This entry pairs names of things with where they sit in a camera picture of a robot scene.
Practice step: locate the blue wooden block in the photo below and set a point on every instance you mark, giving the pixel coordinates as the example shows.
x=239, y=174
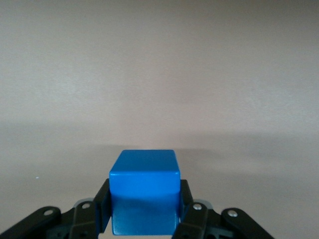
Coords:
x=144, y=184

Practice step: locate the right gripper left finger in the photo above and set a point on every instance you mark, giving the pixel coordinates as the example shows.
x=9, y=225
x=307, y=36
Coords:
x=82, y=219

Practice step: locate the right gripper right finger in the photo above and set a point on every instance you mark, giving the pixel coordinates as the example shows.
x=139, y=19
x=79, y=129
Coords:
x=199, y=221

